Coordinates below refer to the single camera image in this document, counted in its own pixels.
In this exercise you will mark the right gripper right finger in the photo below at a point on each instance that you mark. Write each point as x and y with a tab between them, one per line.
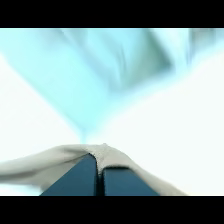
128	183

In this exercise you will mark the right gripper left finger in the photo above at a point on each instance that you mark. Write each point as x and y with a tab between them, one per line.
80	180

